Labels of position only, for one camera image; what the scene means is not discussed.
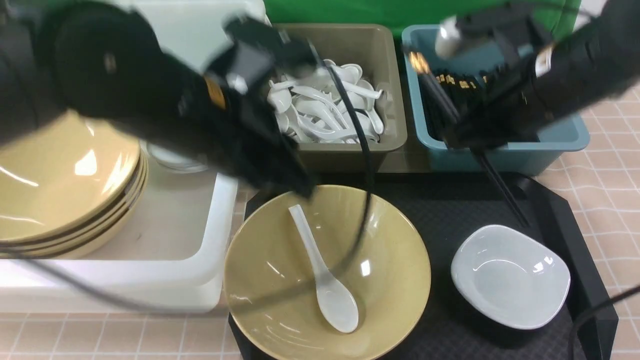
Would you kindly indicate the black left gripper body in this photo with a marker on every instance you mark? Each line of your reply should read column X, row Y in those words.
column 238, row 79

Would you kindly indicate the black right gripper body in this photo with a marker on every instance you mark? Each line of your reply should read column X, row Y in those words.
column 517, row 35

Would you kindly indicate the black chopstick gold band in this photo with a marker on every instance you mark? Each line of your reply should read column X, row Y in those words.
column 500, row 185

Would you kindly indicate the yellow noodle bowl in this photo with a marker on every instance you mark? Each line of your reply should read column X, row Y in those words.
column 269, row 283

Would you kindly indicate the white sauce dish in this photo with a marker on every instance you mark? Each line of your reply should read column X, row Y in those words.
column 510, row 278

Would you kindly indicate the white soup spoon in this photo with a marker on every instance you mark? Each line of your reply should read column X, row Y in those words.
column 335, row 301

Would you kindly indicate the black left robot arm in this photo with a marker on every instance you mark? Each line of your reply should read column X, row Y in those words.
column 106, row 63

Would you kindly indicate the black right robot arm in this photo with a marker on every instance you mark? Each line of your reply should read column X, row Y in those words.
column 542, row 81

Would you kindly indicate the green cloth backdrop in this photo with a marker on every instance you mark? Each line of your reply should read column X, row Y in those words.
column 557, row 16

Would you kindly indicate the pile of white spoons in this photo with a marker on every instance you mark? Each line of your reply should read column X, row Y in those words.
column 311, row 110

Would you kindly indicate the blue chopstick bin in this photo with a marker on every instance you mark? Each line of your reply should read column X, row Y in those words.
column 529, row 158

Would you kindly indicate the stack of white dishes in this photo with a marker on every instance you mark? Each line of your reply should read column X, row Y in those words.
column 172, row 162

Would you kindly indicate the pile of black chopsticks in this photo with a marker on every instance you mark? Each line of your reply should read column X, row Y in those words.
column 464, row 90

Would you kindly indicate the checkered peach tablecloth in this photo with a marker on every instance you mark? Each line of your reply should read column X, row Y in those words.
column 600, row 183

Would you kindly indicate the black serving tray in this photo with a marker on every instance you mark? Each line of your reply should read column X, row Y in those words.
column 452, row 206

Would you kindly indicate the large white plastic tub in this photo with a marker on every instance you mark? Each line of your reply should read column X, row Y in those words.
column 171, row 248

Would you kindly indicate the olive green spoon bin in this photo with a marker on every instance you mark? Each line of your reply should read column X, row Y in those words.
column 372, row 47

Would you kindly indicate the stack of yellow bowls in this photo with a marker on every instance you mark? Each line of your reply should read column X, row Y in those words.
column 68, row 188

